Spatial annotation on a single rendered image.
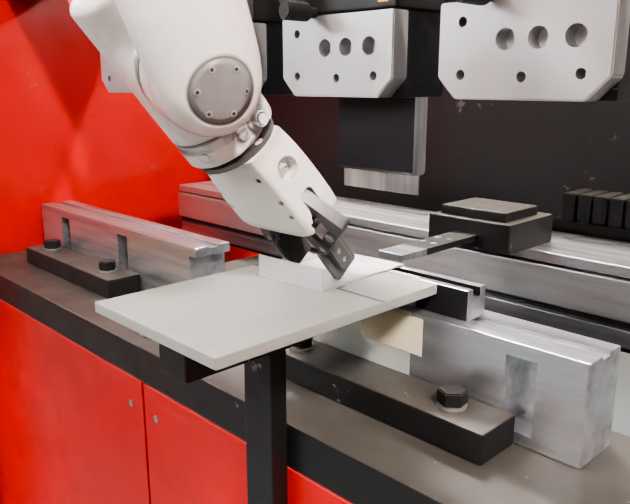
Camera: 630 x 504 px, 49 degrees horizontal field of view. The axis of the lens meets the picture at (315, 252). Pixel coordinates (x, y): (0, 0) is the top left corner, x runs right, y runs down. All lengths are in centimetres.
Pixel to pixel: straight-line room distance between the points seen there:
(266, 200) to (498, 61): 22
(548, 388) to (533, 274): 31
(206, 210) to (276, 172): 81
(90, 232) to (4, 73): 36
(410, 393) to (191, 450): 29
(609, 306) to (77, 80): 105
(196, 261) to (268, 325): 43
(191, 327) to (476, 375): 27
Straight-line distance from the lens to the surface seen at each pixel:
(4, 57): 140
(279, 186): 58
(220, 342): 52
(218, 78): 45
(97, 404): 102
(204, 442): 80
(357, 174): 74
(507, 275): 92
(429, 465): 61
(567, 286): 89
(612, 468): 65
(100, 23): 52
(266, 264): 68
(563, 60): 56
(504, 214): 87
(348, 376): 69
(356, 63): 67
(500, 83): 58
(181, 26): 44
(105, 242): 117
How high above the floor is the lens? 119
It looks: 14 degrees down
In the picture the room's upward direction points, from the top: straight up
